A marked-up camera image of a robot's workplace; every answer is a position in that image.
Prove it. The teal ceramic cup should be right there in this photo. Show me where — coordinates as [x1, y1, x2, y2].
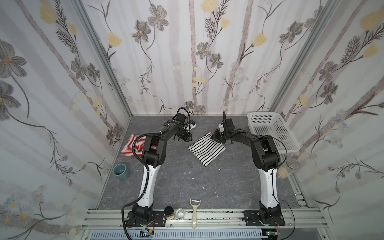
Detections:
[113, 163, 131, 180]

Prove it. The cream handled peeler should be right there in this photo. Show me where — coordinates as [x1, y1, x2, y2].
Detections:
[190, 199, 201, 229]

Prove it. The red white striped tank top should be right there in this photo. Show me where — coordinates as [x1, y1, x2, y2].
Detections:
[121, 135, 151, 157]

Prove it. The black corrugated cable conduit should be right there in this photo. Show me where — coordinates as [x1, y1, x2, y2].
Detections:
[120, 133, 160, 240]

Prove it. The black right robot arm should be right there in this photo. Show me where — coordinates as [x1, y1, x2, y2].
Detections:
[212, 129, 285, 226]

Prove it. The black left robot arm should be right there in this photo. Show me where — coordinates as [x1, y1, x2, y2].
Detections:
[122, 120, 196, 227]

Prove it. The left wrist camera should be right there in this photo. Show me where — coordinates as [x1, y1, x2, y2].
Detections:
[172, 113, 196, 132]

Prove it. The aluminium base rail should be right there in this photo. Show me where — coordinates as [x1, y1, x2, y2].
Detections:
[80, 208, 331, 240]

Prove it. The clear glass jar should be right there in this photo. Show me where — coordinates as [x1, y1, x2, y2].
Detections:
[277, 158, 301, 179]

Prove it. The white plastic laundry basket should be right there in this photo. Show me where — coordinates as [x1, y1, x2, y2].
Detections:
[247, 112, 299, 154]

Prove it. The white slotted cable duct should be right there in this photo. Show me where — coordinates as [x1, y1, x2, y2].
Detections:
[88, 229, 268, 240]

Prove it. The black white striped tank top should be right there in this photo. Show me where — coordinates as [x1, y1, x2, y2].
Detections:
[189, 133, 226, 167]

